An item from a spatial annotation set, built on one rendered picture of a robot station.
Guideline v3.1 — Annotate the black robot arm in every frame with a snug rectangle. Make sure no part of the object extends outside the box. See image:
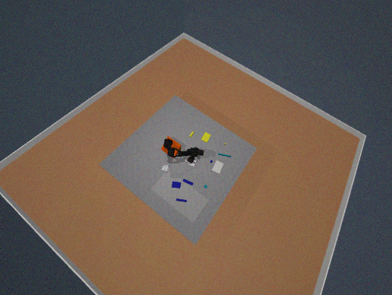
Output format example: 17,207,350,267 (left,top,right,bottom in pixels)
163,139,204,157

